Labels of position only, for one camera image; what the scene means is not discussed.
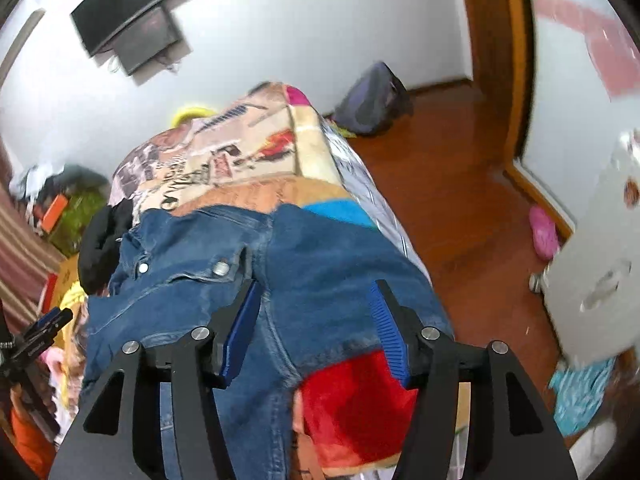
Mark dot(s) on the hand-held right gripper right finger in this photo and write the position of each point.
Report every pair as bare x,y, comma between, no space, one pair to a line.
387,330

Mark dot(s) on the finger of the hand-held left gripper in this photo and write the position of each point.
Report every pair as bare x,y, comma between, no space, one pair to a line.
50,321

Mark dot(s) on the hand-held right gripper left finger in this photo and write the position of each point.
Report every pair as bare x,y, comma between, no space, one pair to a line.
242,330

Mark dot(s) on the blue denim jeans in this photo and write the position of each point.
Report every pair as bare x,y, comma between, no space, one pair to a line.
310,270

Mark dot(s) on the striped curtain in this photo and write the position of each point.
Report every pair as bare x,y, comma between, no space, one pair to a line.
25,260

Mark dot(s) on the black cloth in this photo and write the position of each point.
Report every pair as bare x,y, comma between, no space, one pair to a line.
100,250

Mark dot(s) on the orange box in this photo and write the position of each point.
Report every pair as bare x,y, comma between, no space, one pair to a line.
54,212

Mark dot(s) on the green cloth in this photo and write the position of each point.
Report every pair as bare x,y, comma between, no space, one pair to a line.
82,215

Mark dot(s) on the printed blanket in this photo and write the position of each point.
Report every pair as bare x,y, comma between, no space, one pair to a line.
250,150

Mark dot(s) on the pink slipper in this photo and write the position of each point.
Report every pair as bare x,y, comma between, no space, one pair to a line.
544,232

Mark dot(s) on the teal cloth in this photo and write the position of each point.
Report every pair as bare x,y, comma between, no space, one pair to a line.
582,400

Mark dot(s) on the white cabinet door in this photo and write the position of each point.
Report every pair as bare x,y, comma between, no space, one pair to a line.
595,260

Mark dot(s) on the yellow hoop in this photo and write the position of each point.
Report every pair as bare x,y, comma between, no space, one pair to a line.
192,112

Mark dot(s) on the grey purple backpack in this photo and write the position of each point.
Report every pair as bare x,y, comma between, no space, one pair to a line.
372,100

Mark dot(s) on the wooden door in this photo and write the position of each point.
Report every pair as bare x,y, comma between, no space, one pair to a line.
492,60

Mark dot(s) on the dark wall monitor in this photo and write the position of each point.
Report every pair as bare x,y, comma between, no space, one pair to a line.
150,40

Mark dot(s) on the black wall television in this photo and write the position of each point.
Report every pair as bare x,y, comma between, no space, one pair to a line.
115,0

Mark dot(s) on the pink wall sticker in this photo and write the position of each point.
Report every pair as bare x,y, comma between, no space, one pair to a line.
590,30

